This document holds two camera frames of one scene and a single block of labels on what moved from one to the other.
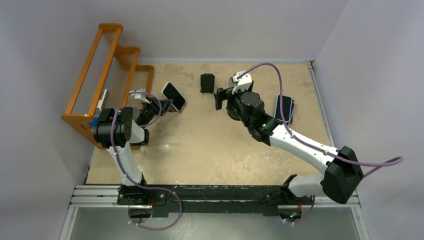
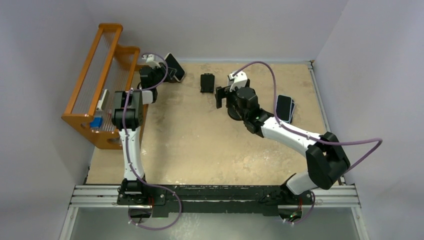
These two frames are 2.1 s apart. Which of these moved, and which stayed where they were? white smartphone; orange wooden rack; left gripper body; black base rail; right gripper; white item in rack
Moved: white smartphone; left gripper body
Stayed: black base rail; white item in rack; orange wooden rack; right gripper
